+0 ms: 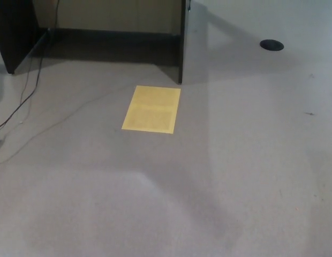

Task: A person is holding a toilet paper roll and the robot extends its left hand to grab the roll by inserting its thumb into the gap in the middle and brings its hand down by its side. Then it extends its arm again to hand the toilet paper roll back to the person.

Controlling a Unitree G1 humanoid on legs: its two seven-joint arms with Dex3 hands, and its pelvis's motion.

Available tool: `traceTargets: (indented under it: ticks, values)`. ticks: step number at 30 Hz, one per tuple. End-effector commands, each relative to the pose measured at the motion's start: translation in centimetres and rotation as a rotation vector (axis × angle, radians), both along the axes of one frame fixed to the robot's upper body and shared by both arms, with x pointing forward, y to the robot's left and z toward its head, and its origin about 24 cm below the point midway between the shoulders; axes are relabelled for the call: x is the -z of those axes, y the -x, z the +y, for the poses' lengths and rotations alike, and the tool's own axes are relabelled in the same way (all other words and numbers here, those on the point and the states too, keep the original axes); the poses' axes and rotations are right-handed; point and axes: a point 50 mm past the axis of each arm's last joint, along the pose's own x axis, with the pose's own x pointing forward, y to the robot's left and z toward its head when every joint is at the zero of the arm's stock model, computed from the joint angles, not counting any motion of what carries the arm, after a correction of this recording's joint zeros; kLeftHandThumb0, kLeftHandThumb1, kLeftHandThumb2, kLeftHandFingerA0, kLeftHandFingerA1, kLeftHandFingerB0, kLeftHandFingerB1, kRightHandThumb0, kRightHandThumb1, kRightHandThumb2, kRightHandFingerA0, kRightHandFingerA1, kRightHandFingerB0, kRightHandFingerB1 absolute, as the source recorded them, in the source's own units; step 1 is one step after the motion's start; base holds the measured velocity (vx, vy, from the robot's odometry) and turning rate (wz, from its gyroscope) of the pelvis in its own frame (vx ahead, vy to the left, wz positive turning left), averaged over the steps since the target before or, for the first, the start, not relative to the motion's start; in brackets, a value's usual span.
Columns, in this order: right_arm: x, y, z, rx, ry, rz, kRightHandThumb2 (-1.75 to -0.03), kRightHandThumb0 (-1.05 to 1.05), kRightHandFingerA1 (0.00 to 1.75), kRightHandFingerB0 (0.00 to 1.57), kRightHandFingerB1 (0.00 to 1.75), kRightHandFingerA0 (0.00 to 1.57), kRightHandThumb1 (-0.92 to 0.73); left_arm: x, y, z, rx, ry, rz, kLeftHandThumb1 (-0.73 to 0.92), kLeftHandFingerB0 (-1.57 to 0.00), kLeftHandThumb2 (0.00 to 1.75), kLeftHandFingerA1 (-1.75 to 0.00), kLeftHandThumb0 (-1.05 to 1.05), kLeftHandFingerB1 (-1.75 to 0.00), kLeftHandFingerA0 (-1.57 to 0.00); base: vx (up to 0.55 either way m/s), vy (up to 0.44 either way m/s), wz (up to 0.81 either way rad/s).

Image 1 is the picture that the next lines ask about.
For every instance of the dark wooden desk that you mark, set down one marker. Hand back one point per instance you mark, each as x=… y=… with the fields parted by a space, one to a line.
x=186 y=45

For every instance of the black round floor cover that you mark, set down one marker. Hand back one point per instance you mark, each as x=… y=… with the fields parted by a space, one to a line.
x=271 y=44

